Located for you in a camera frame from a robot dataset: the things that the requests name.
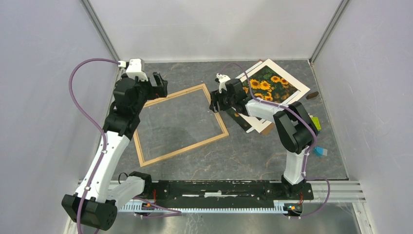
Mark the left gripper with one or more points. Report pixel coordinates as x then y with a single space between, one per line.
158 91

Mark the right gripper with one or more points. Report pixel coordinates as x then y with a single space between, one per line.
216 96

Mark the clear glass pane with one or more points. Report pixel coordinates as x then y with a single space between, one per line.
180 126

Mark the white mat board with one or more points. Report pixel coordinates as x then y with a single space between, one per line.
299 85

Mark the sunflower photo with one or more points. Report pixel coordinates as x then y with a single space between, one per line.
269 85

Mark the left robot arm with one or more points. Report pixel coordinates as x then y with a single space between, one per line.
93 204

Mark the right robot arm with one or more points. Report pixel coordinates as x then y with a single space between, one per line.
296 129

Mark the small brown block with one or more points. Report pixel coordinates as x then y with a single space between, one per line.
312 95

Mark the toy car with green block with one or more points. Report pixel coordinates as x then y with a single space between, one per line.
316 122

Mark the blue toy block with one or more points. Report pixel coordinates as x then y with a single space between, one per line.
319 151

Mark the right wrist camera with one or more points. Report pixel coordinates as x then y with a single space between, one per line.
222 79

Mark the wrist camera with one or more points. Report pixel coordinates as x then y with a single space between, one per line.
134 69
222 79

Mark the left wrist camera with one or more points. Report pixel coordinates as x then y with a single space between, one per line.
134 69

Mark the wooden picture frame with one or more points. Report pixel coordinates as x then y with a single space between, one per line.
142 151

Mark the blue white cable duct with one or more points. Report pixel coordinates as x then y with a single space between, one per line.
138 207

